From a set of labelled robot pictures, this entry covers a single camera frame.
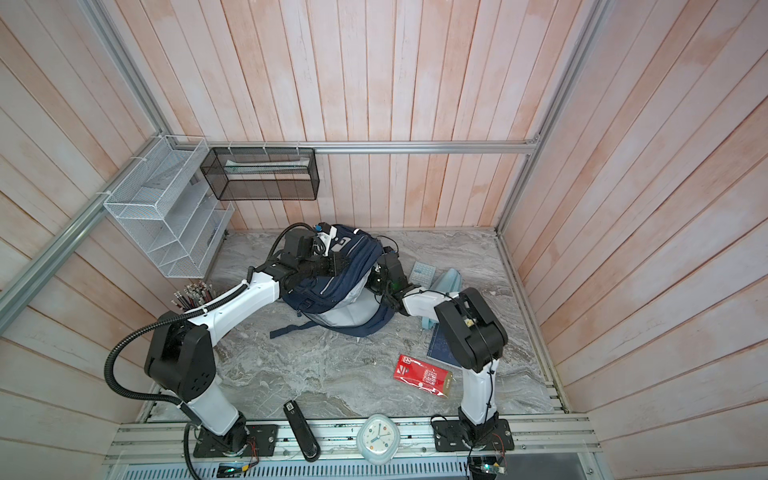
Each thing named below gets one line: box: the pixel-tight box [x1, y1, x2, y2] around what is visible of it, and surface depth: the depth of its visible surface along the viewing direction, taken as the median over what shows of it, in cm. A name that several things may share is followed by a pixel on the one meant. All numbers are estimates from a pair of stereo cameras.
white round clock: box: [356, 413, 401, 465], surface depth 73 cm
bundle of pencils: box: [171, 280, 217, 311], surface depth 84 cm
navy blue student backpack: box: [269, 225, 395, 339], surface depth 90 cm
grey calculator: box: [409, 261, 436, 289], surface depth 108 cm
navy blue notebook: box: [427, 322, 463, 369], surface depth 90 cm
